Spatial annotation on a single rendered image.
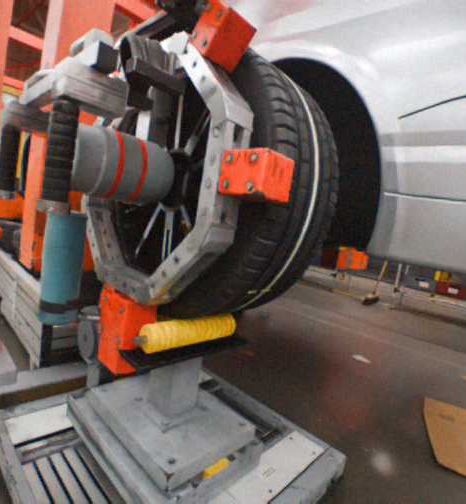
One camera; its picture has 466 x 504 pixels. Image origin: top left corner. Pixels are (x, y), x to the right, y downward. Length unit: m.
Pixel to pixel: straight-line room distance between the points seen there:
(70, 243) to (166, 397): 0.46
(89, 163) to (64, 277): 0.28
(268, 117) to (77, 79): 0.30
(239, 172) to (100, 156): 0.27
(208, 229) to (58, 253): 0.38
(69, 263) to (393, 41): 0.94
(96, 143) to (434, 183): 0.71
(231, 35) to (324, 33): 0.51
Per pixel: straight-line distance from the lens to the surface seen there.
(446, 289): 4.39
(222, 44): 0.65
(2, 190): 0.81
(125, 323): 0.72
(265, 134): 0.59
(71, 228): 0.77
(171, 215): 0.78
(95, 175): 0.64
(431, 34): 0.98
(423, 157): 0.86
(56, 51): 1.23
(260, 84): 0.64
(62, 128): 0.49
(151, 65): 0.53
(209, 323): 0.76
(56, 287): 0.80
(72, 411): 1.15
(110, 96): 0.51
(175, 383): 0.90
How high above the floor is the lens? 0.78
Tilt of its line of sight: 6 degrees down
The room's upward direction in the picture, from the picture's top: 9 degrees clockwise
